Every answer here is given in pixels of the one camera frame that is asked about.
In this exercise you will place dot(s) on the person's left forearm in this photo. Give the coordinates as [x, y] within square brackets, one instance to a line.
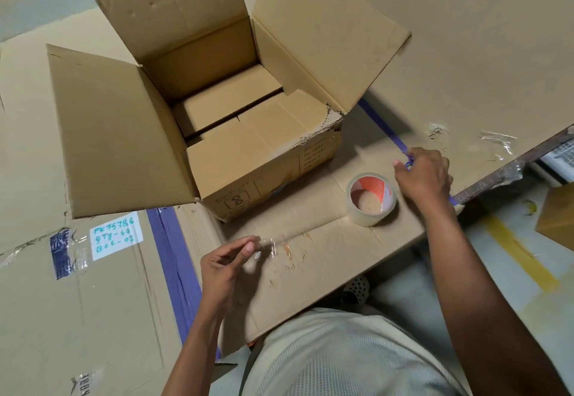
[197, 355]

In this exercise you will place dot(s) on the person's white perforated shoe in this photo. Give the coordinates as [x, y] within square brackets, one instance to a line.
[356, 288]

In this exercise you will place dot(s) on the person's right hand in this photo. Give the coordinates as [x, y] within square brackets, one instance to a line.
[426, 176]

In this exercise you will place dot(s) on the person's right forearm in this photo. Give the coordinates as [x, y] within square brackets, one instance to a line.
[484, 310]

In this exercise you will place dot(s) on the white handwritten label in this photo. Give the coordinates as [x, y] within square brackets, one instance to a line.
[116, 236]

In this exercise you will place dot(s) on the clear tape roll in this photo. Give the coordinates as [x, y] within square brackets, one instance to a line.
[356, 211]

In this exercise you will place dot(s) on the brown cardboard box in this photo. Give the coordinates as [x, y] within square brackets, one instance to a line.
[112, 140]

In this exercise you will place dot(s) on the small brown carton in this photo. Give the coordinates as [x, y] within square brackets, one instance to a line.
[558, 216]

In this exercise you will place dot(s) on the person's beige mesh shirt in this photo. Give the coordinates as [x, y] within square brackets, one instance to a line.
[336, 360]

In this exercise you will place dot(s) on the person's left hand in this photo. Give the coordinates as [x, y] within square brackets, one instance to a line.
[219, 279]

